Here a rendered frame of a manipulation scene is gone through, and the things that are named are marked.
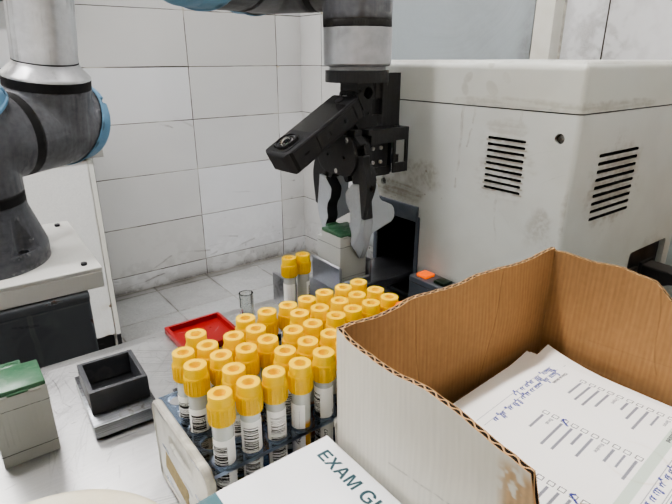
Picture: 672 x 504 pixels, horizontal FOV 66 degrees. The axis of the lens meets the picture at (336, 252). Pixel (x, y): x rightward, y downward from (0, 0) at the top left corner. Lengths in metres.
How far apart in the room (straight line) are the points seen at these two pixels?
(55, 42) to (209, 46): 2.13
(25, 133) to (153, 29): 2.08
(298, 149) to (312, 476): 0.32
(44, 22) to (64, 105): 0.11
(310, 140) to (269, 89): 2.56
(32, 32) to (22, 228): 0.26
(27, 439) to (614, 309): 0.48
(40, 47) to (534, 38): 1.61
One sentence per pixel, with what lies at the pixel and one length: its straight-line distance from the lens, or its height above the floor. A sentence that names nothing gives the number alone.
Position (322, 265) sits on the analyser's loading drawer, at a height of 0.94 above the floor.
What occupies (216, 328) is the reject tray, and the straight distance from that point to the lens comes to 0.64.
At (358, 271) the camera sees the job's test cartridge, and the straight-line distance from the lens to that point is 0.64.
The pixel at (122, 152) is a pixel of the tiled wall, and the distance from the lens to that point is 2.81.
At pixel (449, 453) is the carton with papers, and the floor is 0.99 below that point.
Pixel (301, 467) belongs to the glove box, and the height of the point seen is 0.94.
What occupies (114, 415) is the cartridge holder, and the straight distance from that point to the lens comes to 0.51.
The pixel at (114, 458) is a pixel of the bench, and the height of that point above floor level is 0.87.
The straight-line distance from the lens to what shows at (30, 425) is 0.49.
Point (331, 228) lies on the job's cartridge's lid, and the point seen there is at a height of 0.98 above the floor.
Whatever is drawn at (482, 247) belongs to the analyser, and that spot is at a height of 0.98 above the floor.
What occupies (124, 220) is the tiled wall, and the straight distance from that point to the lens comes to 2.87.
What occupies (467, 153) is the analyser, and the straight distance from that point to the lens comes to 0.60.
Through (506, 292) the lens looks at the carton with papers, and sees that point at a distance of 0.45.
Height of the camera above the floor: 1.18
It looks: 20 degrees down
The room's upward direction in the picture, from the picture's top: straight up
